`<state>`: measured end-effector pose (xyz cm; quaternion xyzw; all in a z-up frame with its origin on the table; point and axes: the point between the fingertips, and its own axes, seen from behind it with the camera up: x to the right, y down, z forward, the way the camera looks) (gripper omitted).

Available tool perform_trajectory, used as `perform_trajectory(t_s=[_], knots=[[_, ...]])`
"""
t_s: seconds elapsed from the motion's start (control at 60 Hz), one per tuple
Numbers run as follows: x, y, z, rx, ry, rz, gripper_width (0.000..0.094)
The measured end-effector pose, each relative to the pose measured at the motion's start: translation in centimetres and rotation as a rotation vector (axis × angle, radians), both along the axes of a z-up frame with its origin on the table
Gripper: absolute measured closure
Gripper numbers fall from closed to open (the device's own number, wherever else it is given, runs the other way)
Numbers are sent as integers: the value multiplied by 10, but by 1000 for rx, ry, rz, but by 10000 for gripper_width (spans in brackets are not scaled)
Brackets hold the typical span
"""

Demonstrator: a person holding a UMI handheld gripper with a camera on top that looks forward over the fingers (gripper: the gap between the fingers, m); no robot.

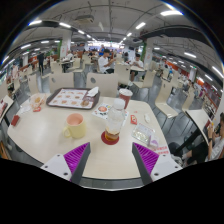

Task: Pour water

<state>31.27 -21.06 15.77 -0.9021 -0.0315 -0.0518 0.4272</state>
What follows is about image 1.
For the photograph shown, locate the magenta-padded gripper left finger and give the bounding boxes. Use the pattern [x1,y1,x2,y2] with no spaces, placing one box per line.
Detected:
[40,142,92,185]

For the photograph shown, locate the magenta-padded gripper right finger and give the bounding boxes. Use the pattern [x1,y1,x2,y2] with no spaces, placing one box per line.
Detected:
[131,142,183,186]

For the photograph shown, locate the clear white-capped drink bottle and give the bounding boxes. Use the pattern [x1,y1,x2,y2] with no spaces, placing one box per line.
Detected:
[104,97,127,142]

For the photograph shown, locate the clear plastic packet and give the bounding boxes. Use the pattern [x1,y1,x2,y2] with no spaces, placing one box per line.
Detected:
[131,123,160,149]

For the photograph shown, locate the yellow mug with pink inside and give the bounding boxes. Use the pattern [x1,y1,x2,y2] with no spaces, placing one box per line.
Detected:
[62,112,87,140]

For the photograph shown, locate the flat round red coaster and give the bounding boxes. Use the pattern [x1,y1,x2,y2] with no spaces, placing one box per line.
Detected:
[100,130,120,146]

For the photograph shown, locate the printed paper leaflet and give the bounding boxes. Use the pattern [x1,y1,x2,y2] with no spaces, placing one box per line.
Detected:
[91,102,129,121]

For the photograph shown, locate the dark food tray with paper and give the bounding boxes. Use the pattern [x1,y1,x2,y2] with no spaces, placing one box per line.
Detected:
[46,87,101,110]

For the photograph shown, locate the person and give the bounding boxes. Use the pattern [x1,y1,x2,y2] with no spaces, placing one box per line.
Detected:
[129,53,144,83]
[97,48,117,74]
[168,112,224,166]
[36,51,46,76]

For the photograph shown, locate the crumpled food wrapper paper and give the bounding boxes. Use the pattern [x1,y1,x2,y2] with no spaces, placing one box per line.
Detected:
[29,92,48,113]

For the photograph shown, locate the small red flat item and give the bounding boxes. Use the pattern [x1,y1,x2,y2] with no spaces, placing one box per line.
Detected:
[10,114,21,127]

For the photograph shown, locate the crumpled white napkin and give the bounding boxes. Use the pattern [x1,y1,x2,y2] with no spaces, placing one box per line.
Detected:
[85,86,100,98]

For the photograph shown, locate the group of beige chairs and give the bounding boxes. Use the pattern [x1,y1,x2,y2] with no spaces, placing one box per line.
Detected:
[6,54,201,121]

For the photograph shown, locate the ceiling air conditioner unit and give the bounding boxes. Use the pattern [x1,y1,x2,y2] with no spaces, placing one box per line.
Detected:
[74,14,95,24]

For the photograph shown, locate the group of ceiling lights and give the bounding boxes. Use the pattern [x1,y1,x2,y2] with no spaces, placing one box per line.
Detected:
[1,9,224,81]

